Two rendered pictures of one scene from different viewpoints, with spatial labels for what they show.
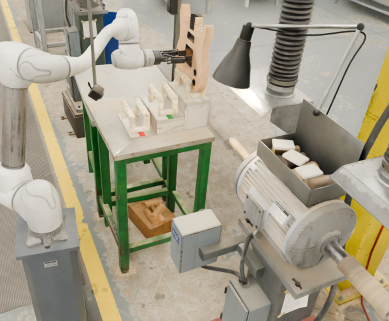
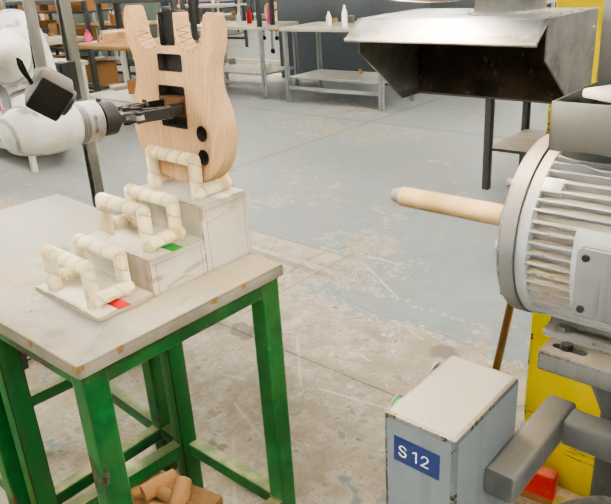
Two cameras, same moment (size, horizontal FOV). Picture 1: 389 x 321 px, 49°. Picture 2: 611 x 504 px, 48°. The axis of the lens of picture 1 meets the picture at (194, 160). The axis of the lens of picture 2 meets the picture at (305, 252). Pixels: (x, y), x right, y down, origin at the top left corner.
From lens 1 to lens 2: 85 cm
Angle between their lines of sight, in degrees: 22
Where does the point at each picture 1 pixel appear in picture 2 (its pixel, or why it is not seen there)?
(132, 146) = (110, 334)
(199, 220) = (457, 389)
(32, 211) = not seen: outside the picture
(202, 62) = (216, 100)
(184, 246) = (461, 477)
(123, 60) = (36, 127)
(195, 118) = (226, 238)
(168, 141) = (188, 299)
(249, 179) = (554, 220)
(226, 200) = (294, 427)
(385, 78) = not seen: hidden behind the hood
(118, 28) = (7, 46)
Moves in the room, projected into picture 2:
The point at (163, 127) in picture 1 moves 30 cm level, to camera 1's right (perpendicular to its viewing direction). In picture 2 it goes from (166, 273) to (288, 248)
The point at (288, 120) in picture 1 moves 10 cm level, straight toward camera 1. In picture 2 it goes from (569, 59) to (609, 68)
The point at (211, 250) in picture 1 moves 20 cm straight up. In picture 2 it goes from (522, 461) to (534, 315)
